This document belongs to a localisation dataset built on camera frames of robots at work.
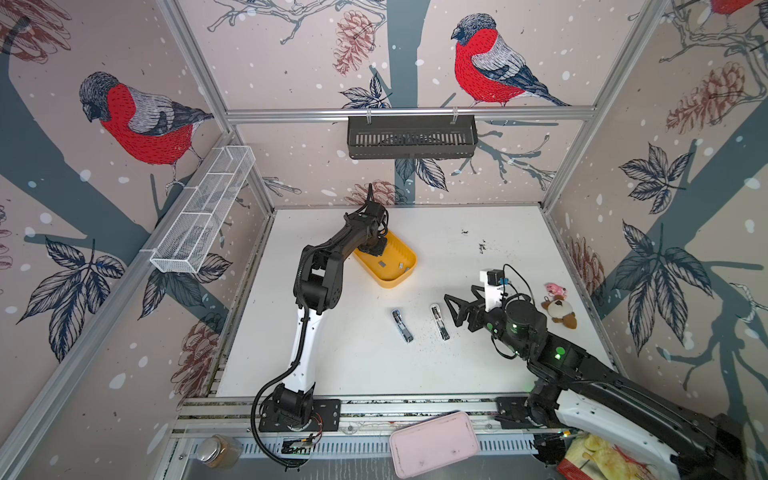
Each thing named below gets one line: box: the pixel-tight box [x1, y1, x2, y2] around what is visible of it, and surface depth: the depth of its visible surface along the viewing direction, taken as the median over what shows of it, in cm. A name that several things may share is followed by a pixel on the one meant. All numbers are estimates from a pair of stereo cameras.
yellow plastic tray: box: [353, 231, 417, 289], surface depth 105 cm
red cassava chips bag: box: [557, 434, 659, 480], surface depth 66 cm
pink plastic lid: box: [389, 412, 480, 479], surface depth 69 cm
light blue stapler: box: [391, 309, 414, 343], surface depth 89 cm
